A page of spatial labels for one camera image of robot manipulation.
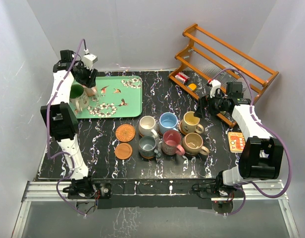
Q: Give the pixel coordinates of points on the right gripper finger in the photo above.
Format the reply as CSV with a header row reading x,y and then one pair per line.
x,y
203,104
198,113

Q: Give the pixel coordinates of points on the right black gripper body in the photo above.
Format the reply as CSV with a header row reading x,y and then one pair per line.
x,y
217,104

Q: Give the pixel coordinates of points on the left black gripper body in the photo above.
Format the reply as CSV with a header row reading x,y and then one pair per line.
x,y
83,75

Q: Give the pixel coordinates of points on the pink mug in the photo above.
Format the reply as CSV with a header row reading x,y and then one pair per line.
x,y
91,91

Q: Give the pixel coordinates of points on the cream yellow mug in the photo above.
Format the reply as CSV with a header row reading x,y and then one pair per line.
x,y
189,119

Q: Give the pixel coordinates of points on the green inside mug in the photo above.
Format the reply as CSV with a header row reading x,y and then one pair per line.
x,y
78,97

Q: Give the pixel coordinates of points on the gold brown mug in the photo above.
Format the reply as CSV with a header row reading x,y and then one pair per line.
x,y
193,143

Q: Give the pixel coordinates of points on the light blue mug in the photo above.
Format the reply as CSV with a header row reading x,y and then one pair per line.
x,y
167,121

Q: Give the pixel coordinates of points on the maroon tall mug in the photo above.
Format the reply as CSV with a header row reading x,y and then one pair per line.
x,y
171,144

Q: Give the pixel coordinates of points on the silver white mug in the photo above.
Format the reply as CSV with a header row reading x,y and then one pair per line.
x,y
148,124

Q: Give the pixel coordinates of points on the dark grey mug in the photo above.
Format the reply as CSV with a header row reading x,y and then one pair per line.
x,y
148,147

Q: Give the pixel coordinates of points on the light orange wooden coaster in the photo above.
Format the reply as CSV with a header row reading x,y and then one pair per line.
x,y
147,157

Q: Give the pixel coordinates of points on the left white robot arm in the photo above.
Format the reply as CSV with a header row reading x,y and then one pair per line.
x,y
59,118

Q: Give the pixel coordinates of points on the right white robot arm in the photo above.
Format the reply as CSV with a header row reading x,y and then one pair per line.
x,y
262,154

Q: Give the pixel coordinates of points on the yellow small block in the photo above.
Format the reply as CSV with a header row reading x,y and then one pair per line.
x,y
192,87

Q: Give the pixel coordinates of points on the green plastic tray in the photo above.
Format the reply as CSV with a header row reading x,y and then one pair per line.
x,y
117,97

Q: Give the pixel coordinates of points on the red white small box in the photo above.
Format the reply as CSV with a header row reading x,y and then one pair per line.
x,y
183,78

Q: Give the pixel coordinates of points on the orange patterned card box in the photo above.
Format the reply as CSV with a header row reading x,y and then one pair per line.
x,y
236,142

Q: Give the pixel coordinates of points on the orange wooden shelf rack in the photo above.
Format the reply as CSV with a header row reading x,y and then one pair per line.
x,y
206,55

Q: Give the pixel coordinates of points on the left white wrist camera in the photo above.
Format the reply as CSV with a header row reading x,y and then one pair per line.
x,y
89,59

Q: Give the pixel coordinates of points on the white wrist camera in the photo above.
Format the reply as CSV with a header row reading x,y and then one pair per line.
x,y
89,59
214,85

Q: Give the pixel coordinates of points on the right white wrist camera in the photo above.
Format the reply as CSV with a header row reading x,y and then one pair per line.
x,y
214,85

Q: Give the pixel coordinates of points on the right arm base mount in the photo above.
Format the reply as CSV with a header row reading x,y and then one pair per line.
x,y
209,191

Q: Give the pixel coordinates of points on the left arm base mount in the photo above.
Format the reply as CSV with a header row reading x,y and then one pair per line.
x,y
87,188

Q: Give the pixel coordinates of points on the aluminium frame rail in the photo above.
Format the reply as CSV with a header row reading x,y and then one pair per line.
x,y
154,193

